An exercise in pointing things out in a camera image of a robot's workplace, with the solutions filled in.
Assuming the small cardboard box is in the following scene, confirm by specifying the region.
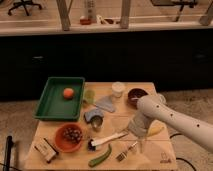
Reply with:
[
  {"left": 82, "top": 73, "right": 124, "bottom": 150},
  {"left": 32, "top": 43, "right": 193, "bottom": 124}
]
[{"left": 34, "top": 138, "right": 59, "bottom": 163}]

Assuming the green plastic tray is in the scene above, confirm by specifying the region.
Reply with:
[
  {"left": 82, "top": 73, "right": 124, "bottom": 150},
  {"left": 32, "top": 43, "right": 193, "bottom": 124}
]
[{"left": 35, "top": 77, "right": 85, "bottom": 122}]

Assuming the black stand post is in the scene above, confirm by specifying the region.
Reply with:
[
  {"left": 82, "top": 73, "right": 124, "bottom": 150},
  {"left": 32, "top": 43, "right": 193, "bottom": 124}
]
[{"left": 3, "top": 136, "right": 14, "bottom": 171}]

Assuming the black cable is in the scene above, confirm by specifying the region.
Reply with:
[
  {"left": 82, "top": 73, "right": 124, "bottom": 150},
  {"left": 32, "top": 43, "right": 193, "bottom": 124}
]
[{"left": 169, "top": 133, "right": 198, "bottom": 171}]

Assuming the black office chair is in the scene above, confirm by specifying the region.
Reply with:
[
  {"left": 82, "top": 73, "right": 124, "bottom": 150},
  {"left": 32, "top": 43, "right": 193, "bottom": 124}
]
[{"left": 7, "top": 0, "right": 42, "bottom": 16}]

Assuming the orange bowl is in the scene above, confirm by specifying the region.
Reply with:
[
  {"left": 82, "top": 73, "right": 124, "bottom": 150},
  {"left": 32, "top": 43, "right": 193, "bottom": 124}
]
[{"left": 54, "top": 123, "right": 83, "bottom": 153}]

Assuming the dark brown bowl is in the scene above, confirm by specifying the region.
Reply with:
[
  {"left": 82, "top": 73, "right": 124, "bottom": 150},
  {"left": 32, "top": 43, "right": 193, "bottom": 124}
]
[{"left": 127, "top": 88, "right": 147, "bottom": 107}]

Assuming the green cucumber toy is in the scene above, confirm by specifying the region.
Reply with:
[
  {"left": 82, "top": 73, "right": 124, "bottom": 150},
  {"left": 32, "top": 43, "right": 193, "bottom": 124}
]
[{"left": 88, "top": 145, "right": 112, "bottom": 167}]

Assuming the dark grapes bunch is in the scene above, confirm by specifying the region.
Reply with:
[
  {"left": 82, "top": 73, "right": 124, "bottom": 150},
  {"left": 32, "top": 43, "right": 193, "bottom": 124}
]
[{"left": 63, "top": 128, "right": 82, "bottom": 143}]

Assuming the orange ball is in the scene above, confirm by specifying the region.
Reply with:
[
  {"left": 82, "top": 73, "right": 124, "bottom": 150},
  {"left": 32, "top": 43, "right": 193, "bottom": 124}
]
[{"left": 63, "top": 88, "right": 74, "bottom": 99}]

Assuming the white cup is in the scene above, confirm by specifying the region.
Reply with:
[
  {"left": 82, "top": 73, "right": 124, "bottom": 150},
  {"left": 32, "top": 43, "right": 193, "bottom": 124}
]
[{"left": 112, "top": 82, "right": 125, "bottom": 98}]

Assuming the white handled brush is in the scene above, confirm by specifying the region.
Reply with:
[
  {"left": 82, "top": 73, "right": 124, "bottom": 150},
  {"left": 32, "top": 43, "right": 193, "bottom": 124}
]
[{"left": 88, "top": 132, "right": 127, "bottom": 151}]

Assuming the blue cloth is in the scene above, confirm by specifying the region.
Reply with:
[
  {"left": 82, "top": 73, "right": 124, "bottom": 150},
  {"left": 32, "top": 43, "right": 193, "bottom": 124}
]
[{"left": 84, "top": 108, "right": 104, "bottom": 123}]

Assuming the silver metal fork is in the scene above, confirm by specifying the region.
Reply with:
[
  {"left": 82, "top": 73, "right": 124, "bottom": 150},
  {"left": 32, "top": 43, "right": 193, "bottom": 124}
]
[{"left": 116, "top": 141, "right": 137, "bottom": 162}]

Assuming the red bowl on shelf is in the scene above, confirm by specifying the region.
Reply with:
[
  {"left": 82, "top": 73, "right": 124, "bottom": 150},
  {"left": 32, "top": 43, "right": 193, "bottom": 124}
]
[{"left": 80, "top": 18, "right": 92, "bottom": 25}]

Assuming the light green cup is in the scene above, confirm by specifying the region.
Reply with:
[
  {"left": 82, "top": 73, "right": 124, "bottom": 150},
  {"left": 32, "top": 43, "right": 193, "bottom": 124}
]
[{"left": 83, "top": 89, "right": 95, "bottom": 104}]

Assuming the yellow banana toy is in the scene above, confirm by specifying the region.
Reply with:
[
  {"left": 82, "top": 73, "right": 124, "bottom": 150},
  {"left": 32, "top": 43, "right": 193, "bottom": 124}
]
[{"left": 147, "top": 124, "right": 164, "bottom": 137}]

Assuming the metal cup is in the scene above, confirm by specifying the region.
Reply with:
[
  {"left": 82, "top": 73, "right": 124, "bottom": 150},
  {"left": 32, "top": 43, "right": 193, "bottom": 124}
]
[{"left": 91, "top": 116, "right": 103, "bottom": 132}]

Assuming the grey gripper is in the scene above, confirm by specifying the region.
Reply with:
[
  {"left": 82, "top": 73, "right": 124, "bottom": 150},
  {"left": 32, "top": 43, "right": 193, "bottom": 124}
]
[{"left": 127, "top": 111, "right": 154, "bottom": 154}]

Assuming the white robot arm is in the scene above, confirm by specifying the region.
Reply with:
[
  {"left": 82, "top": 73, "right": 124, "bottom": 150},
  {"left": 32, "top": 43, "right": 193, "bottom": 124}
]
[{"left": 128, "top": 95, "right": 213, "bottom": 153}]

